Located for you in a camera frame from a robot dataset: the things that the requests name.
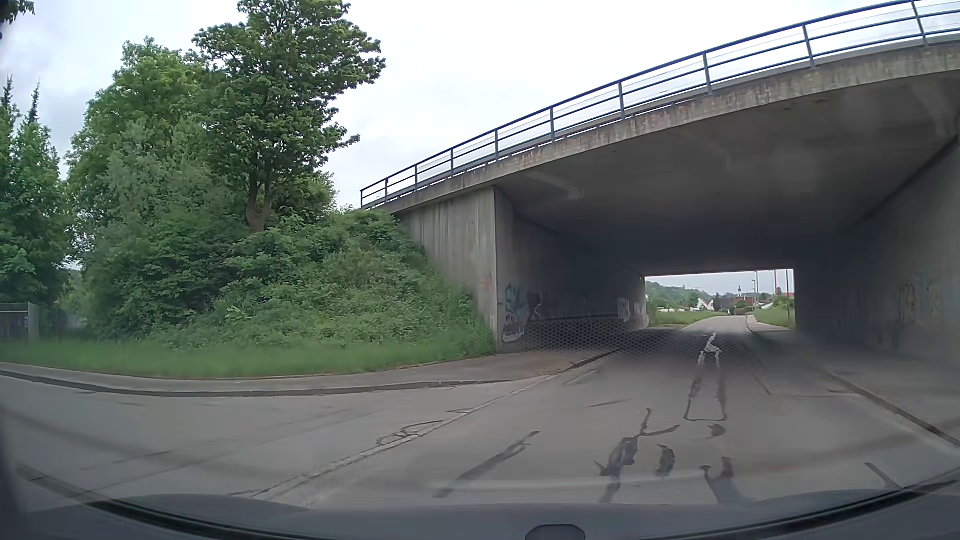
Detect overgrown green bank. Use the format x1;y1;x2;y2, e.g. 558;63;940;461
150;208;496;354

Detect road markings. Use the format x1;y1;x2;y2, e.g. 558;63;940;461
232;363;601;502

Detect grey asphalt road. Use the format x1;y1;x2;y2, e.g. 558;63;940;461
0;315;960;511

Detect grass field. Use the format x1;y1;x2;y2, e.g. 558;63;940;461
649;309;729;327

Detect car's own bonnet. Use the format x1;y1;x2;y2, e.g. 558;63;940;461
15;466;960;540

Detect tall leafy tree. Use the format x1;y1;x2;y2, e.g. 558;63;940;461
191;0;387;234

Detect concrete bridge with blue railing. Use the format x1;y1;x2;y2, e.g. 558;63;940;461
360;0;960;369

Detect grass verge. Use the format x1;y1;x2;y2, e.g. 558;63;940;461
0;330;496;380

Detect group of green trees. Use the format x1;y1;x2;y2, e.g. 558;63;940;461
66;37;256;339

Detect dark green trees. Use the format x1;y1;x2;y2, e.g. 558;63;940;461
0;75;76;309

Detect wire fence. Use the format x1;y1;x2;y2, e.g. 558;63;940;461
0;301;84;342

